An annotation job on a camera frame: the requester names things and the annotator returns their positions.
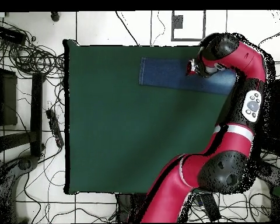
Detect black rectangular box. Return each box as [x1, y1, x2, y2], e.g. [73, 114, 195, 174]
[195, 192, 222, 223]

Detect grey square floor frame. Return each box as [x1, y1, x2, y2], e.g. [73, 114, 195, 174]
[170, 10, 207, 42]

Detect black electronics box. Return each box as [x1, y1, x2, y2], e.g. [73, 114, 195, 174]
[0, 25, 28, 46]

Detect small grey square plate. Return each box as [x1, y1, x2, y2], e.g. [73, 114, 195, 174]
[172, 15, 184, 29]

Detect blue denim jeans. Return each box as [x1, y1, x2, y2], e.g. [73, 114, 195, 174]
[138, 57, 237, 95]

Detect dark green table cloth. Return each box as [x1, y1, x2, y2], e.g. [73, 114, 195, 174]
[63, 38, 235, 196]

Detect black power strip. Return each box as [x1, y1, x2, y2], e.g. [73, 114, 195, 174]
[45, 108, 65, 149]

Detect long black cable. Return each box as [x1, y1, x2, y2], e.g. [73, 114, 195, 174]
[115, 10, 141, 47]

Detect black cable tangle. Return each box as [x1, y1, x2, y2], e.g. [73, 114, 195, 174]
[0, 17, 67, 79]

